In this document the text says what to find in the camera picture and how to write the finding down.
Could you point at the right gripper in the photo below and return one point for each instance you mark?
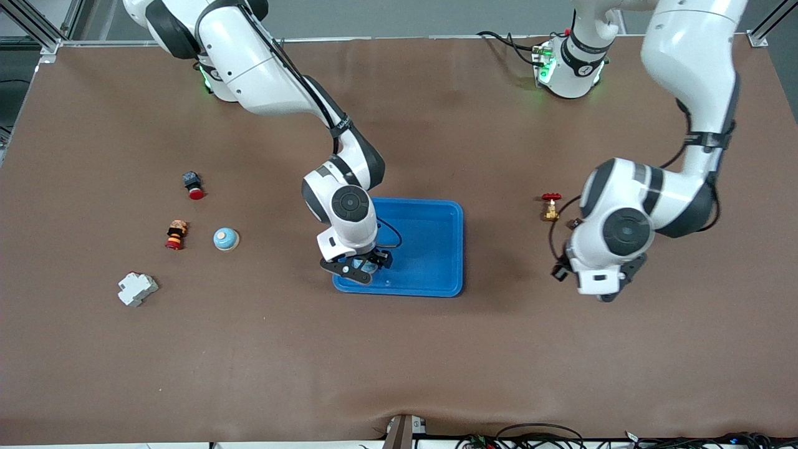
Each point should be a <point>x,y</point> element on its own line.
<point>381,257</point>

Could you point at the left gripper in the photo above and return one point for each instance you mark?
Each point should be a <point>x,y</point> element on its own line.
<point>560,270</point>

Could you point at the light blue call bell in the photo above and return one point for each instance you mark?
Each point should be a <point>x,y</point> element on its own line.
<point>365,267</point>
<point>225,239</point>

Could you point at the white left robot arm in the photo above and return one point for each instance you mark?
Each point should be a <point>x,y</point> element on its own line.
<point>686,56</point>

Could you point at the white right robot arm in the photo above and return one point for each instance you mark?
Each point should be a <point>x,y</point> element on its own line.
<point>249,68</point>

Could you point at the blue plastic tray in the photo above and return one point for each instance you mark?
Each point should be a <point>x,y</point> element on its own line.
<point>424,249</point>

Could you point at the red button grey body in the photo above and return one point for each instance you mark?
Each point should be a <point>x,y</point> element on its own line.
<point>193,184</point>

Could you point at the red button orange black body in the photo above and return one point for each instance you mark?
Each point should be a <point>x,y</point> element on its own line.
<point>176,235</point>

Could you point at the white plastic circuit breaker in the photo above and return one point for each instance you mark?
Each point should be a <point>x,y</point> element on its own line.
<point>137,290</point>

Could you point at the metal table edge bracket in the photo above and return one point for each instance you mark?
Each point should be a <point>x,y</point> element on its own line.
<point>402,433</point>

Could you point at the aluminium frame profile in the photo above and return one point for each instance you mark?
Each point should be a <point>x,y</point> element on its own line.
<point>764,34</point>
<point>43,31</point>

